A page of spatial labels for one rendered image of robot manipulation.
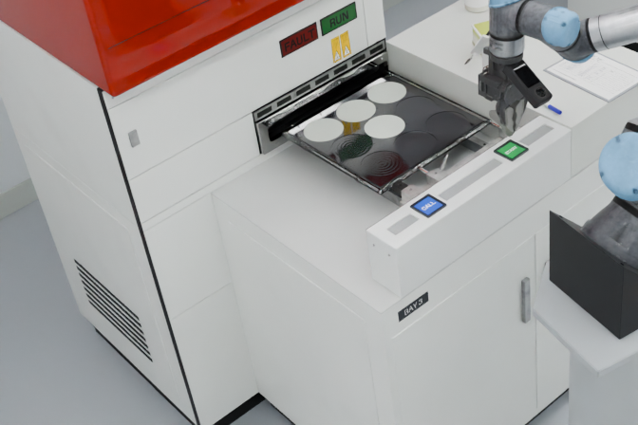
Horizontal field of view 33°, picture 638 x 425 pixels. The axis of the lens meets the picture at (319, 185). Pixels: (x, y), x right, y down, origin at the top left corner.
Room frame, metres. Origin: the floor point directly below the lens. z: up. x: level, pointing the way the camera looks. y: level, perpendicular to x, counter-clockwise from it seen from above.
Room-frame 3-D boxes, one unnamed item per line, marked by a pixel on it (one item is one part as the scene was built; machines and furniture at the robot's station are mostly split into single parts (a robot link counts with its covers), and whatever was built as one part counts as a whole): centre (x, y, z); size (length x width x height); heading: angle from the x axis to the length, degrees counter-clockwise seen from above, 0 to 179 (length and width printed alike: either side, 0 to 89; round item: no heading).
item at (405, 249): (1.87, -0.33, 0.89); 0.55 x 0.09 x 0.14; 124
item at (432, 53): (2.35, -0.56, 0.89); 0.62 x 0.35 x 0.14; 34
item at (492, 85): (1.99, -0.44, 1.14); 0.09 x 0.08 x 0.12; 34
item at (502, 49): (1.98, -0.44, 1.22); 0.08 x 0.08 x 0.05
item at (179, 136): (2.29, 0.10, 1.02); 0.81 x 0.03 x 0.40; 124
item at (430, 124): (2.21, -0.18, 0.90); 0.34 x 0.34 x 0.01; 34
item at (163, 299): (2.57, 0.29, 0.41); 0.82 x 0.70 x 0.82; 124
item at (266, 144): (2.37, -0.05, 0.89); 0.44 x 0.02 x 0.10; 124
